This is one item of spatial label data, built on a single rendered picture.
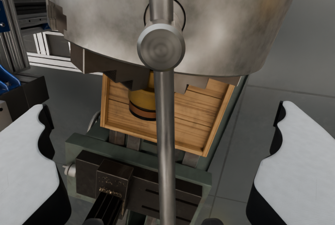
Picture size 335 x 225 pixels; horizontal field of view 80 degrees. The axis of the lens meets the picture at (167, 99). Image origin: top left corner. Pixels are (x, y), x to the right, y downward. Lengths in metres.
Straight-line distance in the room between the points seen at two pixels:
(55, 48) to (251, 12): 1.47
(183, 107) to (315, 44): 1.13
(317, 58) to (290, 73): 0.17
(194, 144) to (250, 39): 0.50
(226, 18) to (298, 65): 1.41
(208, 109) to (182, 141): 0.15
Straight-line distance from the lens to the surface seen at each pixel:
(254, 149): 1.86
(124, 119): 0.68
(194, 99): 0.58
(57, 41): 1.56
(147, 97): 0.33
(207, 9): 0.18
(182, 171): 0.74
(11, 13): 0.85
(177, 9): 0.18
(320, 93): 1.71
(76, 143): 0.79
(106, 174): 0.66
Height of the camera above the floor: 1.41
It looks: 61 degrees down
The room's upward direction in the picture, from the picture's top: 157 degrees counter-clockwise
